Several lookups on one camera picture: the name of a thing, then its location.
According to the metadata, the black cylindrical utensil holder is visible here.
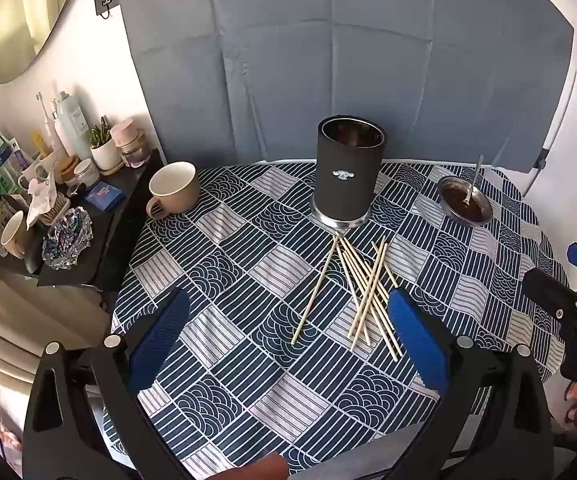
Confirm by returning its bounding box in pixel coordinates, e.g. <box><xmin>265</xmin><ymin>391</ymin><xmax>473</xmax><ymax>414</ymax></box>
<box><xmin>311</xmin><ymin>115</ymin><xmax>387</xmax><ymax>227</ymax></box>

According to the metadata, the beige ceramic mug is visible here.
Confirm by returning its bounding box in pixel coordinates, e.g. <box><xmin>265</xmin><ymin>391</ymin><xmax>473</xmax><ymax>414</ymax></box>
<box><xmin>146</xmin><ymin>161</ymin><xmax>200</xmax><ymax>220</ymax></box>

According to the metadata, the crumpled aluminium foil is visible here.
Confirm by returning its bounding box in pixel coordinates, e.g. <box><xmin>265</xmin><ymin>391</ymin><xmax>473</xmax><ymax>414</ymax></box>
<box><xmin>42</xmin><ymin>207</ymin><xmax>93</xmax><ymax>271</ymax></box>

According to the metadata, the white lidded jar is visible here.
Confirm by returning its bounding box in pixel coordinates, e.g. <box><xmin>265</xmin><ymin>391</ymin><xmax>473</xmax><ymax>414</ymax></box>
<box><xmin>72</xmin><ymin>158</ymin><xmax>100</xmax><ymax>188</ymax></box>

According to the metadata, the metal spoon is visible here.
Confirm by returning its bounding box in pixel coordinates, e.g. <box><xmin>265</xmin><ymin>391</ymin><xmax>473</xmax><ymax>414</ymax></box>
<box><xmin>462</xmin><ymin>154</ymin><xmax>484</xmax><ymax>207</ymax></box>

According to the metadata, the small blue box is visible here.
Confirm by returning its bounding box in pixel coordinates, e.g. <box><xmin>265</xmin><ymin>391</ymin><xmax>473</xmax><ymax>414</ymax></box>
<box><xmin>85</xmin><ymin>183</ymin><xmax>123</xmax><ymax>208</ymax></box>

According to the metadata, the glass candle jar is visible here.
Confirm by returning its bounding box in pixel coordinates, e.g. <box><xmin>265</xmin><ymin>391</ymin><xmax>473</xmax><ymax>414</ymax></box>
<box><xmin>120</xmin><ymin>132</ymin><xmax>152</xmax><ymax>168</ymax></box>

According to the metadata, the yellow tube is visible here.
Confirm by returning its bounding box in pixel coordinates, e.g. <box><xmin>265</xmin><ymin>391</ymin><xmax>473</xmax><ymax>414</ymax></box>
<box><xmin>31</xmin><ymin>131</ymin><xmax>52</xmax><ymax>158</ymax></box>

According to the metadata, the blue-grey backdrop cloth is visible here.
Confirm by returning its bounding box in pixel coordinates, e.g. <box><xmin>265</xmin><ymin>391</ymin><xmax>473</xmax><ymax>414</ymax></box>
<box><xmin>115</xmin><ymin>0</ymin><xmax>575</xmax><ymax>175</ymax></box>

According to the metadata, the small metal sauce bowl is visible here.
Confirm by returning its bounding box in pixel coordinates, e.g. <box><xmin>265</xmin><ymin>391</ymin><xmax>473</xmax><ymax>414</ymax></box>
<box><xmin>437</xmin><ymin>176</ymin><xmax>494</xmax><ymax>224</ymax></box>

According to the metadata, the bunch of wooden chopsticks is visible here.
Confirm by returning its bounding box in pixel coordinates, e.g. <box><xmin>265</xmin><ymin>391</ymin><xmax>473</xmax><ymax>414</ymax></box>
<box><xmin>291</xmin><ymin>232</ymin><xmax>403</xmax><ymax>362</ymax></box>

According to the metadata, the crumpled white tissue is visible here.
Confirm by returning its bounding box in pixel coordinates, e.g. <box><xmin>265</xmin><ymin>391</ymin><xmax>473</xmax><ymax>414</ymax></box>
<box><xmin>26</xmin><ymin>177</ymin><xmax>59</xmax><ymax>231</ymax></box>

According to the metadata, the pink lidded jar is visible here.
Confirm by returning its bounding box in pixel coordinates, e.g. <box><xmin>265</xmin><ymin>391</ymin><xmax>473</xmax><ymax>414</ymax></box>
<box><xmin>110</xmin><ymin>118</ymin><xmax>136</xmax><ymax>148</ymax></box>

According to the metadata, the oval wall mirror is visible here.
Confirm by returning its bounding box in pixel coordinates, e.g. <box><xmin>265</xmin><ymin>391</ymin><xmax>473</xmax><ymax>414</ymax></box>
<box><xmin>0</xmin><ymin>0</ymin><xmax>80</xmax><ymax>84</ymax></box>

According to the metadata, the potted succulent in white pot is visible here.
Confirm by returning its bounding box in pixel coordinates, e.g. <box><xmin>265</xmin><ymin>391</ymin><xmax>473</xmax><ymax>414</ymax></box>
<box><xmin>87</xmin><ymin>116</ymin><xmax>123</xmax><ymax>173</ymax></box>

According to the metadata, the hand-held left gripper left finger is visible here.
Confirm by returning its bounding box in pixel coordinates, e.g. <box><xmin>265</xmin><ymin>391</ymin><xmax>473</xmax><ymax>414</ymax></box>
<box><xmin>22</xmin><ymin>287</ymin><xmax>192</xmax><ymax>480</ymax></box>

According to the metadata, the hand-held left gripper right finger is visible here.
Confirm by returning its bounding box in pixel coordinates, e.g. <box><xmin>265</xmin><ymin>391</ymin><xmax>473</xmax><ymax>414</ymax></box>
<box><xmin>387</xmin><ymin>287</ymin><xmax>555</xmax><ymax>480</ymax></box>

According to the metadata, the person's left hand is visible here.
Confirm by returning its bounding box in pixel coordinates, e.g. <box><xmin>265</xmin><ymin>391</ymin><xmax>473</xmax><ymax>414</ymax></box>
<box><xmin>216</xmin><ymin>452</ymin><xmax>289</xmax><ymax>480</ymax></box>

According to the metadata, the blue white patterned tablecloth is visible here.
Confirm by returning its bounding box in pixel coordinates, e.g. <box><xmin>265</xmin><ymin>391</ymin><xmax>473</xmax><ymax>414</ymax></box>
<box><xmin>103</xmin><ymin>160</ymin><xmax>569</xmax><ymax>480</ymax></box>

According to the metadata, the beige cup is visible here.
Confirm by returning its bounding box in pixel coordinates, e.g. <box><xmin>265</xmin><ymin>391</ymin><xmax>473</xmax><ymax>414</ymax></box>
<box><xmin>1</xmin><ymin>210</ymin><xmax>34</xmax><ymax>260</ymax></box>

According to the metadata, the white electric toothbrush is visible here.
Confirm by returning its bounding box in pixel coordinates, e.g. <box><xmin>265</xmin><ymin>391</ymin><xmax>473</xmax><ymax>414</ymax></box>
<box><xmin>36</xmin><ymin>92</ymin><xmax>56</xmax><ymax>151</ymax></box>

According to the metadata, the beige curtain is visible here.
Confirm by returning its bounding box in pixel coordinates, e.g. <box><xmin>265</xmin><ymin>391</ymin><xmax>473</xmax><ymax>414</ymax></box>
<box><xmin>0</xmin><ymin>240</ymin><xmax>114</xmax><ymax>386</ymax></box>

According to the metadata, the black side shelf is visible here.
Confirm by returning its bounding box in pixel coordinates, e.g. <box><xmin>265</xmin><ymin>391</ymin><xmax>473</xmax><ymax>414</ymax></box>
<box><xmin>0</xmin><ymin>149</ymin><xmax>164</xmax><ymax>291</ymax></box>

